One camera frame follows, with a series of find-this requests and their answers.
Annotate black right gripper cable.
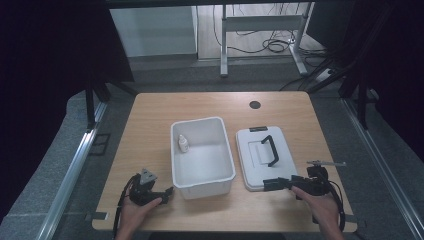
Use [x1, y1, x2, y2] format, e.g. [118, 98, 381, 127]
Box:
[327, 179, 347, 232]

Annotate grey metal desk frame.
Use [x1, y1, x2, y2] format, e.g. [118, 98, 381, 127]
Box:
[219, 2, 310, 78]

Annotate black floor cables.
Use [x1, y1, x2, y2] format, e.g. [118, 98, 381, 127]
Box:
[212, 3, 329, 59]

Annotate black curtain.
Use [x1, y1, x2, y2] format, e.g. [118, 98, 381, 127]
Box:
[0, 0, 135, 221]
[306, 0, 424, 161]

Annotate person's right hand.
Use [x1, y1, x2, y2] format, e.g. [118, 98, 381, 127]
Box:
[289, 185, 342, 232]

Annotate black floor frame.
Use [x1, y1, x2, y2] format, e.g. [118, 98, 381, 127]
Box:
[88, 132, 112, 157]

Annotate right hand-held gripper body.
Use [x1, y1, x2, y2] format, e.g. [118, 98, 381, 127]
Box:
[289, 160, 348, 198]

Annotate white power strip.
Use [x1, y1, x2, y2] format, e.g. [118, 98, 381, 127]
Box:
[314, 67, 335, 83]

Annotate black metal stand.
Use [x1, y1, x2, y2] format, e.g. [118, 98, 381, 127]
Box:
[83, 78, 139, 132]
[306, 49, 381, 131]

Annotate white cabinet panel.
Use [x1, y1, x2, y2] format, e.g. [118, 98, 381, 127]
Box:
[109, 5, 198, 58]

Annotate aluminium rail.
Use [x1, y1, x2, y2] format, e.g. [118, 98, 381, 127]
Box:
[34, 99, 109, 240]
[340, 97, 424, 240]

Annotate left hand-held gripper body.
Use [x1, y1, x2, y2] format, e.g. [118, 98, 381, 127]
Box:
[128, 168, 165, 206]

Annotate person's left hand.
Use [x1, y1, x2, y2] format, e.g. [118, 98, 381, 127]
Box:
[116, 197, 163, 237]

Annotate small white bottle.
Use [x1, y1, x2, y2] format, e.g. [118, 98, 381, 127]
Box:
[177, 134, 190, 154]

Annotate grey tape strip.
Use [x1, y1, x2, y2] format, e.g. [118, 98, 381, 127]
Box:
[84, 211, 110, 222]

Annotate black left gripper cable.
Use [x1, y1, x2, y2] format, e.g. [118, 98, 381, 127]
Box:
[112, 173, 142, 240]

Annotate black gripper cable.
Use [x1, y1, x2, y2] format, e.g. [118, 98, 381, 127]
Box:
[327, 179, 347, 232]
[112, 173, 142, 240]

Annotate white plastic box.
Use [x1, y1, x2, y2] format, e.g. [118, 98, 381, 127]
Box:
[170, 116, 237, 200]

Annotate white lid with black handle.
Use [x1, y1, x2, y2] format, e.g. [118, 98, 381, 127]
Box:
[235, 125, 299, 193]

